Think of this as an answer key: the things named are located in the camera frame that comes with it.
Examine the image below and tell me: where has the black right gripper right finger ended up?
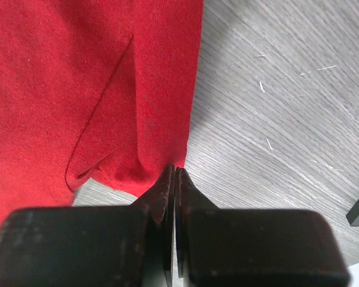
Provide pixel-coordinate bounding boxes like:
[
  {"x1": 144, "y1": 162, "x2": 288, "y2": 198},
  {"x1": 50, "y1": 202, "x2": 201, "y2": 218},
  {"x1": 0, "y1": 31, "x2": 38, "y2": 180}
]
[{"x1": 175, "y1": 169, "x2": 351, "y2": 286}]

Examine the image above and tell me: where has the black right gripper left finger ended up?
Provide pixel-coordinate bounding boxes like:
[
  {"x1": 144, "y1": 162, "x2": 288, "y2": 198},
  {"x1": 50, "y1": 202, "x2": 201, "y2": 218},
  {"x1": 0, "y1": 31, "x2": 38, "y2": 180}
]
[{"x1": 0, "y1": 166, "x2": 175, "y2": 286}]

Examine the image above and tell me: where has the red t-shirt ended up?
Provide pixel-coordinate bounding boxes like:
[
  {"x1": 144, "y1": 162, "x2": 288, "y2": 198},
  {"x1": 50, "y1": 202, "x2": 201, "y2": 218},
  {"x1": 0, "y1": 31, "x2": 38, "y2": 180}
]
[{"x1": 0, "y1": 1, "x2": 203, "y2": 225}]

